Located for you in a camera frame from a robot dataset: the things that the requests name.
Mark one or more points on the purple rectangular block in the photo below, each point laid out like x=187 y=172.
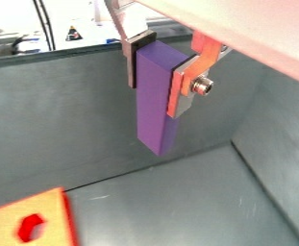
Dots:
x=156 y=59

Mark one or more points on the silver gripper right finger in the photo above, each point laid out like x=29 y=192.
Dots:
x=189 y=79

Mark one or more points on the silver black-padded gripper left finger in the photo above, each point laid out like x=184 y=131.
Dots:
x=133 y=32

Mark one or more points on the red shape-sorter board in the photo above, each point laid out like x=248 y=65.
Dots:
x=38 y=221

